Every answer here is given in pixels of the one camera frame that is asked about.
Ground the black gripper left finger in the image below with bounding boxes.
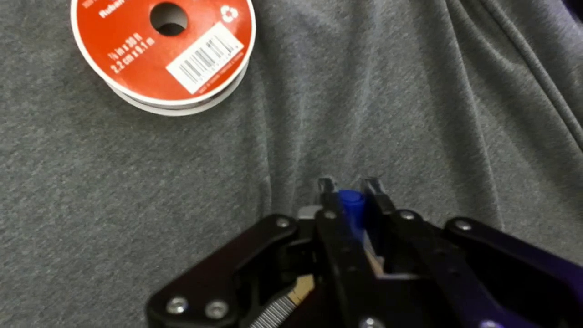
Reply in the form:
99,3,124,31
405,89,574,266
144,175,379,328

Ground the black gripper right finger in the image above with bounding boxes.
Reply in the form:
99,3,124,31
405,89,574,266
361,175,583,328

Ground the blue marker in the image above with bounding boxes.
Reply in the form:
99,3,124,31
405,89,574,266
336,187,374,246

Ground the gray tablecloth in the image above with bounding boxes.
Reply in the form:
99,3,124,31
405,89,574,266
0,0,583,328

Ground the red ribbon spool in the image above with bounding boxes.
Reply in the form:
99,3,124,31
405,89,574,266
68,0,259,118

